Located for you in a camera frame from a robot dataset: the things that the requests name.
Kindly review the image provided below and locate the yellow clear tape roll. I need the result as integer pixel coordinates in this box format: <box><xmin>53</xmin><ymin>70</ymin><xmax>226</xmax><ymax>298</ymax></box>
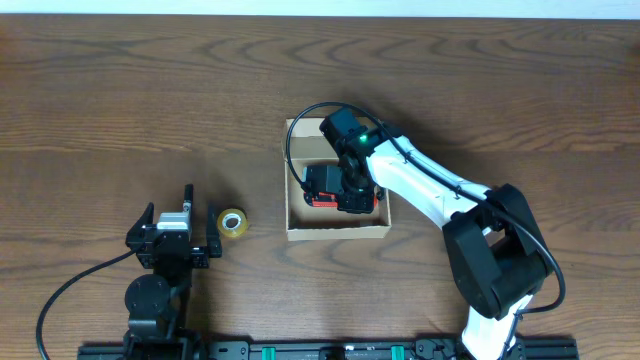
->
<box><xmin>216</xmin><ymin>208</ymin><xmax>249</xmax><ymax>238</ymax></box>

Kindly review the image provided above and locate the red utility knife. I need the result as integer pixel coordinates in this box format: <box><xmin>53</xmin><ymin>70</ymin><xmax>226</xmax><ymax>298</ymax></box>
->
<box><xmin>303</xmin><ymin>192</ymin><xmax>378</xmax><ymax>213</ymax></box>

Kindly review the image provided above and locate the black marker pen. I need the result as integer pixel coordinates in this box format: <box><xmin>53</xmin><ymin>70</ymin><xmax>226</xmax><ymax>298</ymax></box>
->
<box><xmin>183</xmin><ymin>184</ymin><xmax>194</xmax><ymax>213</ymax></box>

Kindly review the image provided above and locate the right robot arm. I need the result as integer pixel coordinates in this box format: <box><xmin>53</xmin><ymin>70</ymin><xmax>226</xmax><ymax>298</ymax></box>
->
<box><xmin>303</xmin><ymin>123</ymin><xmax>562</xmax><ymax>359</ymax></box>

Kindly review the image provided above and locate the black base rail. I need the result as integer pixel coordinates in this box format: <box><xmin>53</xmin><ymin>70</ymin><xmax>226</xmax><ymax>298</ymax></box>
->
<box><xmin>77</xmin><ymin>338</ymin><xmax>581</xmax><ymax>360</ymax></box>

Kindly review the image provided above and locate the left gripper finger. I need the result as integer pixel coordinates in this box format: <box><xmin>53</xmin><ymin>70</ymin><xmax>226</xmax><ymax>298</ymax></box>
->
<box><xmin>206</xmin><ymin>204</ymin><xmax>222</xmax><ymax>258</ymax></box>
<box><xmin>130</xmin><ymin>202</ymin><xmax>154</xmax><ymax>234</ymax></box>

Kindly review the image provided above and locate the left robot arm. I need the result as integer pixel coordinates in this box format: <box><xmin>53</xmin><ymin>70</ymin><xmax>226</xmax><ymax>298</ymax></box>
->
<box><xmin>123</xmin><ymin>200</ymin><xmax>222</xmax><ymax>360</ymax></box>

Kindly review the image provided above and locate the open cardboard box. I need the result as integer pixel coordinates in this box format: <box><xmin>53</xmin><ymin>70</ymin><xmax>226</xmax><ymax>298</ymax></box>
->
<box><xmin>282</xmin><ymin>117</ymin><xmax>392</xmax><ymax>241</ymax></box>

